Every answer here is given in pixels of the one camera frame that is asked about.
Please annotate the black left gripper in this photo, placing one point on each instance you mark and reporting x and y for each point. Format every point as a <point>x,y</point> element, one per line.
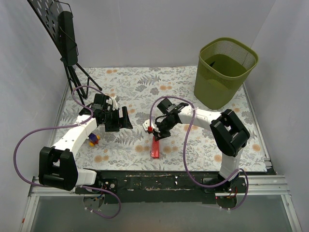
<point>117,120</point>

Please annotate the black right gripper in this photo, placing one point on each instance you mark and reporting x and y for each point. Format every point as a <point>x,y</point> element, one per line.
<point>161,128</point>

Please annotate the red trash bag roll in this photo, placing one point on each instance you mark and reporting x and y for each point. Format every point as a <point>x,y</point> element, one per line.
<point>155,149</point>

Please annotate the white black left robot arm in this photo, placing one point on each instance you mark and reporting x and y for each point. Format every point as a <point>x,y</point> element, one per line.
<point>57,167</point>

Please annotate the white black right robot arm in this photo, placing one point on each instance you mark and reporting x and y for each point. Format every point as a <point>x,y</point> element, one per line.
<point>230,134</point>

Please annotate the green plastic trash bin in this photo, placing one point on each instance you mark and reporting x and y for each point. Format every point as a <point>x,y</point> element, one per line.
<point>223,66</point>

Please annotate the colourful toy figure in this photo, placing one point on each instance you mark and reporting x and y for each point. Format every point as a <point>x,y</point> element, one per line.
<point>93,139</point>

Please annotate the black music stand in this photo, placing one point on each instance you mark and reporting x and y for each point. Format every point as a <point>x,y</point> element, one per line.
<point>57,18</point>

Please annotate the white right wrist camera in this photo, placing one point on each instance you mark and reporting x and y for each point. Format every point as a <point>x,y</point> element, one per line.
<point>147,127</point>

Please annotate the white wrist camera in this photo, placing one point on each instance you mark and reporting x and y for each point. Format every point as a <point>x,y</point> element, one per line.
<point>113,101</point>
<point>147,127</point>

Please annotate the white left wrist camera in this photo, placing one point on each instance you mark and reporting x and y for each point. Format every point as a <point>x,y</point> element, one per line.
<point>113,101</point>

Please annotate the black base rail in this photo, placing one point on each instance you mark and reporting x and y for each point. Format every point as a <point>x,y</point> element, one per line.
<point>166,187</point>

